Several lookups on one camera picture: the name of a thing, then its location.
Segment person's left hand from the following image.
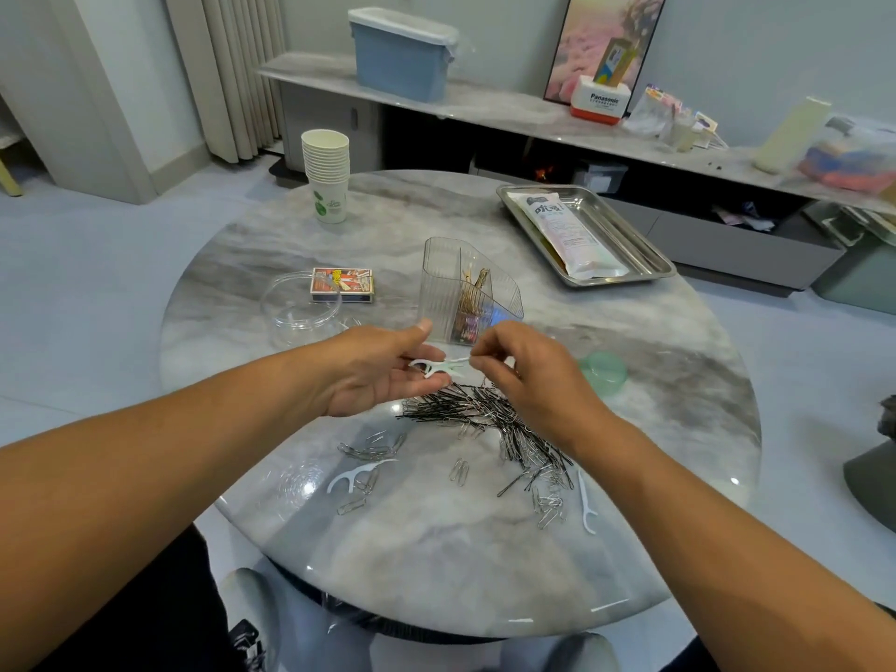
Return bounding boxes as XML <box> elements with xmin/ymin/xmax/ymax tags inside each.
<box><xmin>305</xmin><ymin>318</ymin><xmax>456</xmax><ymax>418</ymax></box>

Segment trash bin with black bag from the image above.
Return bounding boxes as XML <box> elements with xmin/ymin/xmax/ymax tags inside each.
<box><xmin>844</xmin><ymin>396</ymin><xmax>896</xmax><ymax>533</ymax></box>

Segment blue storage box white lid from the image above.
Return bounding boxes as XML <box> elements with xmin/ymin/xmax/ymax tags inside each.
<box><xmin>347</xmin><ymin>7</ymin><xmax>461</xmax><ymax>105</ymax></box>

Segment loose papers in cabinet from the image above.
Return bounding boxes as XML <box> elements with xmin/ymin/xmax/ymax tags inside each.
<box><xmin>711</xmin><ymin>203</ymin><xmax>780</xmax><ymax>232</ymax></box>

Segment colourful matchbox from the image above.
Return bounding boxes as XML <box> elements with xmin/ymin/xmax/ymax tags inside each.
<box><xmin>309</xmin><ymin>265</ymin><xmax>377</xmax><ymax>302</ymax></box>

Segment white box in cabinet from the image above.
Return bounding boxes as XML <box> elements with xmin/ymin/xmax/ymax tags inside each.
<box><xmin>574</xmin><ymin>161</ymin><xmax>632</xmax><ymax>197</ymax></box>

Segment grey cabinet with marble top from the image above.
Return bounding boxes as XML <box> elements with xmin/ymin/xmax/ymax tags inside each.
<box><xmin>259</xmin><ymin>51</ymin><xmax>896</xmax><ymax>295</ymax></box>

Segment beige curtain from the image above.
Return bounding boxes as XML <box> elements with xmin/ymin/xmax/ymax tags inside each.
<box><xmin>161</xmin><ymin>0</ymin><xmax>288</xmax><ymax>165</ymax></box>

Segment small colourful box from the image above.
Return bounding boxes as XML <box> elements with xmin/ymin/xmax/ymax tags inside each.
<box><xmin>595</xmin><ymin>37</ymin><xmax>638</xmax><ymax>88</ymax></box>

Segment metal tray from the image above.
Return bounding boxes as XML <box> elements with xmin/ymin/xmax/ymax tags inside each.
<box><xmin>496</xmin><ymin>184</ymin><xmax>678</xmax><ymax>289</ymax></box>

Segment clear ribbed organizer box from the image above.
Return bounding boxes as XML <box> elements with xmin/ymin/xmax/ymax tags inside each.
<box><xmin>418</xmin><ymin>237</ymin><xmax>526</xmax><ymax>347</ymax></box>

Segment pale green plastic lid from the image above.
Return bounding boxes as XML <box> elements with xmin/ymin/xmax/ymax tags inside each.
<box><xmin>581</xmin><ymin>351</ymin><xmax>630</xmax><ymax>399</ymax></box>

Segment clear storage box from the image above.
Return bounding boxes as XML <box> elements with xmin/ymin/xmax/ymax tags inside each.
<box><xmin>798</xmin><ymin>116</ymin><xmax>896</xmax><ymax>197</ymax></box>

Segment grey green storage bin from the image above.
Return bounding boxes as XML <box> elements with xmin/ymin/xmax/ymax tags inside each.
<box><xmin>809</xmin><ymin>203</ymin><xmax>896</xmax><ymax>316</ymax></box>

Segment white and red small box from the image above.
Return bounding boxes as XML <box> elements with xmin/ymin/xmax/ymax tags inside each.
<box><xmin>569</xmin><ymin>75</ymin><xmax>635</xmax><ymax>127</ymax></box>

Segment clear bag of snacks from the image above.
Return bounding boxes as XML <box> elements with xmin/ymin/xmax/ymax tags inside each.
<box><xmin>625</xmin><ymin>86</ymin><xmax>682</xmax><ymax>140</ymax></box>

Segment clear printed plastic bag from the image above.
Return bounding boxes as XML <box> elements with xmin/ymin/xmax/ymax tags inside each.
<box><xmin>521</xmin><ymin>191</ymin><xmax>632</xmax><ymax>283</ymax></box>

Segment framed pink picture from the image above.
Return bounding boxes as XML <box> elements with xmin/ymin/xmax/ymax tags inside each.
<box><xmin>544</xmin><ymin>0</ymin><xmax>669</xmax><ymax>106</ymax></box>

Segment person's right forearm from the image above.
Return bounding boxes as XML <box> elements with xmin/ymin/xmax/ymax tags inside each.
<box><xmin>581</xmin><ymin>419</ymin><xmax>896</xmax><ymax>672</ymax></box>

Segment group of white paper cups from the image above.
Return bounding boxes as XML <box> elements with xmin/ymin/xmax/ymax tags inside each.
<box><xmin>301</xmin><ymin>128</ymin><xmax>352</xmax><ymax>225</ymax></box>

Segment cream paper roll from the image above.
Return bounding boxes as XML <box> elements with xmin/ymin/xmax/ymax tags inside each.
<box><xmin>753</xmin><ymin>96</ymin><xmax>834</xmax><ymax>176</ymax></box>

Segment person's right hand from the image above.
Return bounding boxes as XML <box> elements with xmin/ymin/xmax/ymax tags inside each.
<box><xmin>469</xmin><ymin>321</ymin><xmax>618</xmax><ymax>456</ymax></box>

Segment pile of floss picks and clips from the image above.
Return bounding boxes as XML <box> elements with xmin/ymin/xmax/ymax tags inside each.
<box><xmin>325</xmin><ymin>270</ymin><xmax>604</xmax><ymax>538</ymax></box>

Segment clear round plastic bowl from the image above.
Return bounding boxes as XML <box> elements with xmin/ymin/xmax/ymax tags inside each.
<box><xmin>260</xmin><ymin>273</ymin><xmax>344</xmax><ymax>351</ymax></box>

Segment person's left forearm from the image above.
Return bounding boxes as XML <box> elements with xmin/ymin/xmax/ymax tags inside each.
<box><xmin>0</xmin><ymin>354</ymin><xmax>338</xmax><ymax>672</ymax></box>

